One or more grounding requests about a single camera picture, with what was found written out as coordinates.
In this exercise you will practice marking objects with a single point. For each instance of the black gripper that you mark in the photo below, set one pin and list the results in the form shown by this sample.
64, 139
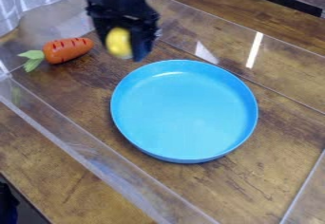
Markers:
131, 14

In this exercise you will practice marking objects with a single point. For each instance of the yellow toy lemon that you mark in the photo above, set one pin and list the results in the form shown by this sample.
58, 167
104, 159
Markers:
117, 43

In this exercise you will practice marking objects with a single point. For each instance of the blue round plastic tray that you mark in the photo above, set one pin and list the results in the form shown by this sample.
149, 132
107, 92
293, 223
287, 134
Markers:
183, 111

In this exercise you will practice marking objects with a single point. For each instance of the orange toy carrot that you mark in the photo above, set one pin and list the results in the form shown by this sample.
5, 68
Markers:
56, 52

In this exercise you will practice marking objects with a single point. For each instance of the clear acrylic enclosure wall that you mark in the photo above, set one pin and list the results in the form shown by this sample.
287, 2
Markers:
72, 164

